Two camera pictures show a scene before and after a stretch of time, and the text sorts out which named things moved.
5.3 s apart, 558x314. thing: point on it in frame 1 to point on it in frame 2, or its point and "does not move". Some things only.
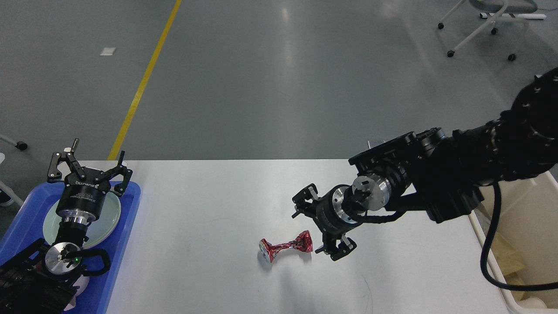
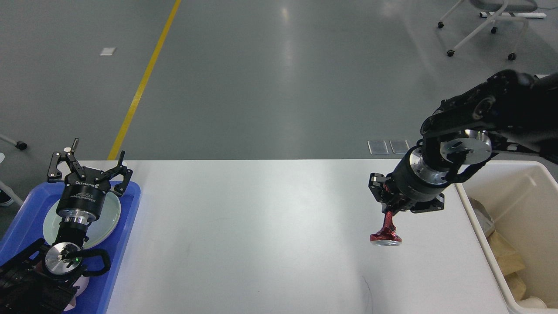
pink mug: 82,282 does not move
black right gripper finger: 335,246 to 436,203
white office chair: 500,8 does not move
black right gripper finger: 309,194 to 391,201
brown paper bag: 510,263 does not move
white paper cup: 532,302 does not move
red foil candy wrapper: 303,241 to 387,237
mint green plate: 103,226 does not move
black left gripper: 82,200 does not move
